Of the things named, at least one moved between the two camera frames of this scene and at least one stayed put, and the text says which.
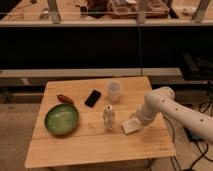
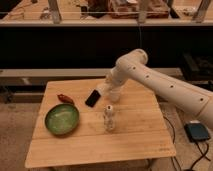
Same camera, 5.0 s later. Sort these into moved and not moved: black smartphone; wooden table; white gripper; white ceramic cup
Moved: white gripper
Not moved: black smartphone; white ceramic cup; wooden table
